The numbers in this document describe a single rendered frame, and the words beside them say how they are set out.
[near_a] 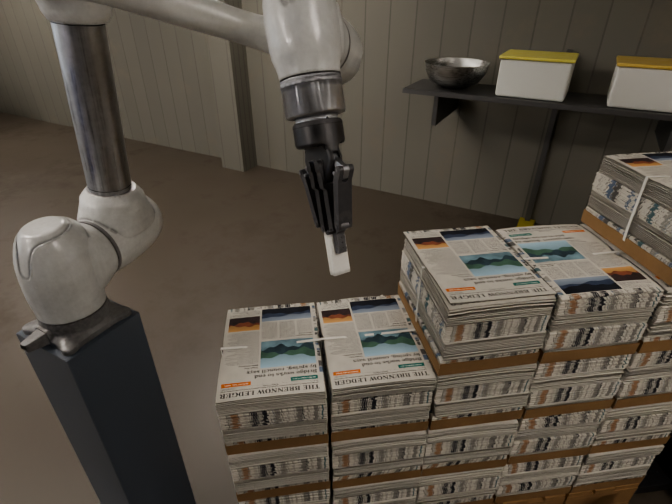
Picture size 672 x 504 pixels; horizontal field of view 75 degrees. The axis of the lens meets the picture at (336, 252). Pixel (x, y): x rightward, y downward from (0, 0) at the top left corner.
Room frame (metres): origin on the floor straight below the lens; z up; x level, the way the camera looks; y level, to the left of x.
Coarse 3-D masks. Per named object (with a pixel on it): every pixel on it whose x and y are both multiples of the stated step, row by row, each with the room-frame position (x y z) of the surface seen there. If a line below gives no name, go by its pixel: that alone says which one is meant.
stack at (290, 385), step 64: (256, 320) 1.05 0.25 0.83; (320, 320) 1.06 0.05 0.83; (384, 320) 1.06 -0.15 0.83; (256, 384) 0.80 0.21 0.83; (320, 384) 0.80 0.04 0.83; (384, 384) 0.81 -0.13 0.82; (448, 384) 0.83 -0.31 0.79; (512, 384) 0.86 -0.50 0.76; (576, 384) 0.89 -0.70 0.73; (320, 448) 0.78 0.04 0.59; (384, 448) 0.80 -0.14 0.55; (448, 448) 0.83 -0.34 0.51; (512, 448) 0.86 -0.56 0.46; (576, 448) 0.90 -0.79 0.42
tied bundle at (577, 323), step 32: (576, 224) 1.27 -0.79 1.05; (544, 256) 1.06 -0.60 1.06; (576, 256) 1.06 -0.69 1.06; (608, 256) 1.06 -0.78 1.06; (576, 288) 0.91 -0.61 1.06; (608, 288) 0.91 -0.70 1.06; (640, 288) 0.91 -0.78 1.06; (576, 320) 0.88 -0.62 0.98; (608, 320) 0.89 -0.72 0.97; (640, 320) 0.91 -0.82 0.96; (544, 352) 0.87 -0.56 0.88
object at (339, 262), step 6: (330, 240) 0.59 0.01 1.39; (330, 246) 0.58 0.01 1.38; (330, 252) 0.58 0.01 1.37; (330, 258) 0.58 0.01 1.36; (336, 258) 0.58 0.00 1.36; (342, 258) 0.58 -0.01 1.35; (336, 264) 0.57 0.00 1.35; (342, 264) 0.58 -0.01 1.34; (348, 264) 0.58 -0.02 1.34; (336, 270) 0.57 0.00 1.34; (342, 270) 0.58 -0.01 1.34; (348, 270) 0.58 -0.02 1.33
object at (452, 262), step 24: (408, 240) 1.15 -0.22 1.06; (432, 240) 1.14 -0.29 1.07; (456, 240) 1.14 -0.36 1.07; (480, 240) 1.14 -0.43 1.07; (432, 264) 1.01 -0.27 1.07; (456, 264) 1.01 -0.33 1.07; (480, 264) 1.01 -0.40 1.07; (504, 264) 1.01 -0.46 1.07; (456, 288) 0.90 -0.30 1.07; (480, 288) 0.90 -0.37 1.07; (504, 288) 0.90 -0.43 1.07; (528, 288) 0.90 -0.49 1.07
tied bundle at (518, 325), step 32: (416, 256) 1.08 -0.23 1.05; (416, 288) 1.04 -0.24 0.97; (416, 320) 1.00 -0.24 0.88; (448, 320) 0.83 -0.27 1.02; (480, 320) 0.84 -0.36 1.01; (512, 320) 0.85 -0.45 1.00; (544, 320) 0.87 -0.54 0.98; (448, 352) 0.82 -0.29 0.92; (480, 352) 0.84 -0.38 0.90; (512, 352) 0.86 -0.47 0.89
